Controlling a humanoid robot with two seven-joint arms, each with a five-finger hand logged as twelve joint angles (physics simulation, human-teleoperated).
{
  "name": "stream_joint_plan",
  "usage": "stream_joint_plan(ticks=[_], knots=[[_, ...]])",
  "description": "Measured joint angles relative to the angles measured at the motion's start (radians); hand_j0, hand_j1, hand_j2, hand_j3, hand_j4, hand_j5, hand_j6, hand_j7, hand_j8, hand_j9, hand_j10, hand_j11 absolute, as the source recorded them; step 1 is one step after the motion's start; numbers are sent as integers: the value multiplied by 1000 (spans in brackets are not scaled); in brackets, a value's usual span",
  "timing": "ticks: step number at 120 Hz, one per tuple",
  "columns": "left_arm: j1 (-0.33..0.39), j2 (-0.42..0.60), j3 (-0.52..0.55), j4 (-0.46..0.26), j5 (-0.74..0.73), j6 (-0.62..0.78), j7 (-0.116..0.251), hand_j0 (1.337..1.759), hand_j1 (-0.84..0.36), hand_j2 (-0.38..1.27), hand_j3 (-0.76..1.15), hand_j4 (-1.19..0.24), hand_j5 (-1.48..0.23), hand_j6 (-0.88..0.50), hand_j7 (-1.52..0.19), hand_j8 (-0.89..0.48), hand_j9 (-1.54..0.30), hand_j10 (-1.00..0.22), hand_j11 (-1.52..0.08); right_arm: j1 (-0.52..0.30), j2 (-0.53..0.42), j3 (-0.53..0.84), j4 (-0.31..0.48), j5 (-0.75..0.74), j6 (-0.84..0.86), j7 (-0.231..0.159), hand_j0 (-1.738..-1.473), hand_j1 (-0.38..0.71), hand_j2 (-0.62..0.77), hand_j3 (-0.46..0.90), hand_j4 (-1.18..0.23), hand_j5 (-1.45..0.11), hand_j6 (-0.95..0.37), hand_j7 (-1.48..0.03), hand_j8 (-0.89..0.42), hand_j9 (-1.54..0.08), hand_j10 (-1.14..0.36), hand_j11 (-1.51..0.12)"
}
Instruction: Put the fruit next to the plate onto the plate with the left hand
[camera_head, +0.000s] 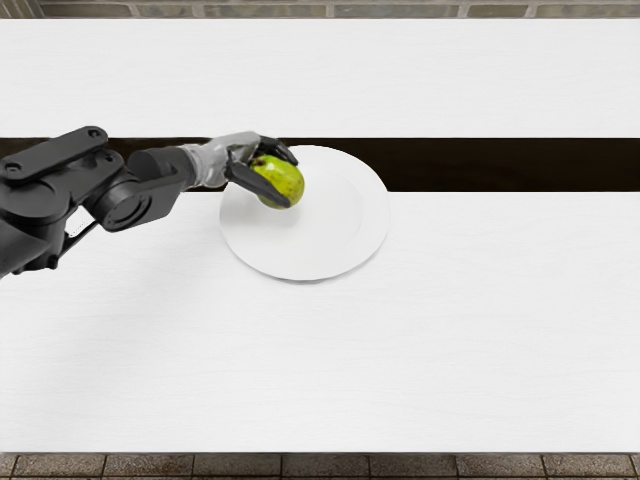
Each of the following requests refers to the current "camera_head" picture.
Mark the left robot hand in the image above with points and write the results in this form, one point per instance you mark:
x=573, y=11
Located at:
x=220, y=156

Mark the green pear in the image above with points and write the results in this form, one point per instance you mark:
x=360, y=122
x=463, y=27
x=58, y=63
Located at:
x=280, y=176

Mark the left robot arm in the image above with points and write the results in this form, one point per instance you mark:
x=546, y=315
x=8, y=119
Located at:
x=100, y=185

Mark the white round plate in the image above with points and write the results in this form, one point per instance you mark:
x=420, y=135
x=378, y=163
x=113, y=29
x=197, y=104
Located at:
x=320, y=225

